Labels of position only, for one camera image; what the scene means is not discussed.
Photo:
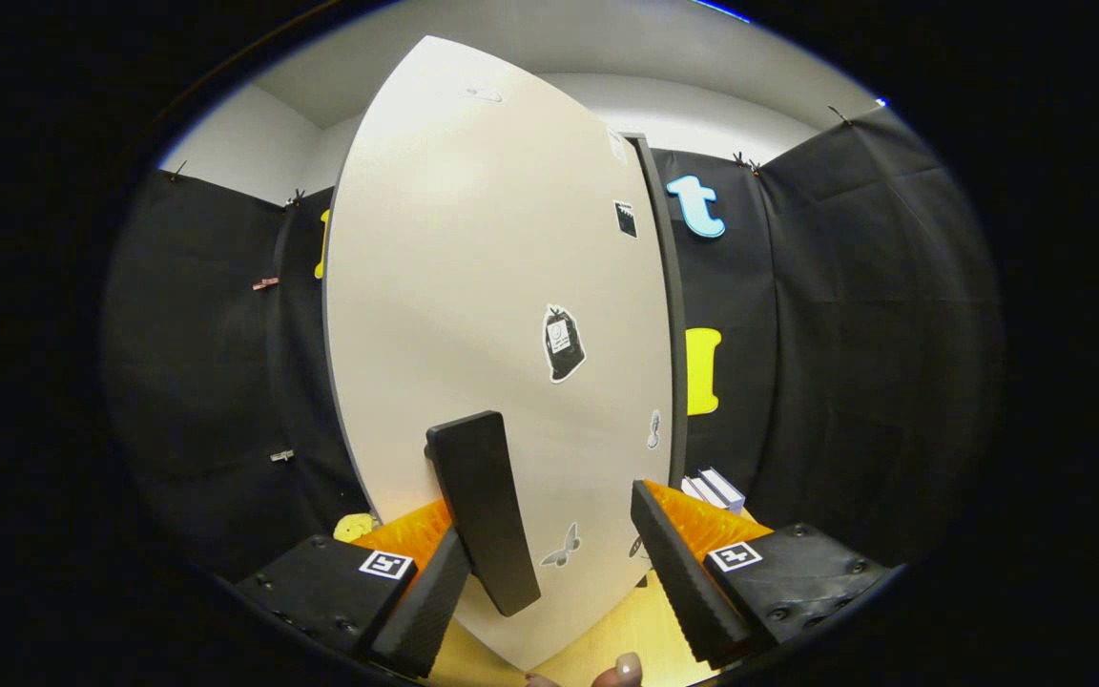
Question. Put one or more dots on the black cloth clip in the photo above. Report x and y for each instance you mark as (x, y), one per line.
(295, 197)
(746, 162)
(176, 171)
(838, 114)

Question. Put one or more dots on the silver metal clip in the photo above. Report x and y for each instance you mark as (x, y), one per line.
(281, 456)

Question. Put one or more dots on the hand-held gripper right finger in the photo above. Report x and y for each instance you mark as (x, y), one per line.
(678, 572)

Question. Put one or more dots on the dark gray shoe cabinet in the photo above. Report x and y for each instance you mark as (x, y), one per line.
(673, 334)

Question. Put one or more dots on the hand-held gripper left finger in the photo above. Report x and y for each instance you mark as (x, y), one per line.
(430, 606)

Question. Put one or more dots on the yellow pineapple plush toy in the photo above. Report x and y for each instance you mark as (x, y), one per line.
(356, 528)

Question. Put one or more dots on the black backdrop cloth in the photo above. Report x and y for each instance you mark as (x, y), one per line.
(845, 334)

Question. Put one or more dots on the long ceiling light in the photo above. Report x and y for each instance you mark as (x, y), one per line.
(721, 10)

